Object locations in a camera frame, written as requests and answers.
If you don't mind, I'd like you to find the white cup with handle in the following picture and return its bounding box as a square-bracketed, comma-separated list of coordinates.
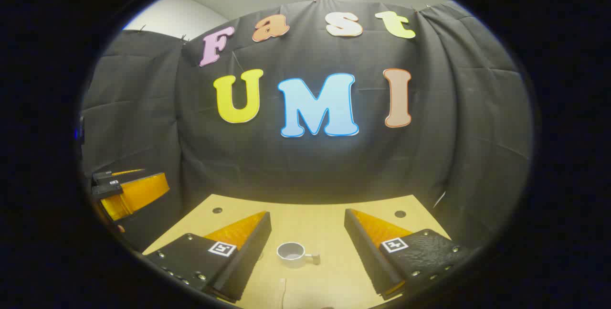
[276, 242, 321, 269]

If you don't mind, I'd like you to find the light wooden desktop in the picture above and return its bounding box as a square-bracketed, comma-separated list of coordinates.
[142, 193, 452, 309]

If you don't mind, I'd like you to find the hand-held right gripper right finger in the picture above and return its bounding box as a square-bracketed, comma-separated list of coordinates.
[344, 208, 473, 301]

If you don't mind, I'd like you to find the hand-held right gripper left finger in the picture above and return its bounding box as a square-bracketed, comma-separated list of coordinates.
[142, 211, 273, 303]

